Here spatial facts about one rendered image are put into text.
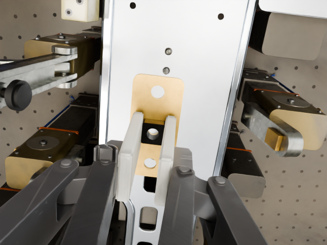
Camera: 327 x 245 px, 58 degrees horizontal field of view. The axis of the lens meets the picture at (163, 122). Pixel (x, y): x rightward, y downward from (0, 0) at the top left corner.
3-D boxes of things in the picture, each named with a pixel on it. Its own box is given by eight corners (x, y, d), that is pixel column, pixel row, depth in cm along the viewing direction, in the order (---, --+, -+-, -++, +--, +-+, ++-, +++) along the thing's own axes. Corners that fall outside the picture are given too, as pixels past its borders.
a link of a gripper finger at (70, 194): (110, 210, 15) (50, 203, 15) (125, 161, 19) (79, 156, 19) (112, 184, 14) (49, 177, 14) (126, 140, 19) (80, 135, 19)
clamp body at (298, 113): (271, 95, 78) (337, 155, 45) (226, 89, 78) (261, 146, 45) (277, 70, 76) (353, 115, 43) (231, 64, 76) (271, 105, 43)
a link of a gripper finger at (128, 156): (128, 203, 16) (115, 201, 16) (140, 148, 23) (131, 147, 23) (132, 155, 15) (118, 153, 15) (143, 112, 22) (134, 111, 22)
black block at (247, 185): (243, 138, 83) (276, 202, 55) (208, 134, 83) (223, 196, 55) (247, 121, 81) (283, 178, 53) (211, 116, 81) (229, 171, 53)
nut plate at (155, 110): (171, 177, 25) (171, 185, 23) (126, 171, 25) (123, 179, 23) (185, 78, 22) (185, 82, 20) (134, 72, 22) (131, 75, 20)
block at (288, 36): (277, 45, 73) (334, 65, 47) (230, 39, 73) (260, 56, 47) (285, 14, 71) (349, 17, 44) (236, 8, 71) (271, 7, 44)
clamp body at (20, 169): (107, 117, 82) (56, 196, 47) (69, 112, 82) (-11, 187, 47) (109, 94, 80) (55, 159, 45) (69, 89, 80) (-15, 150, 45)
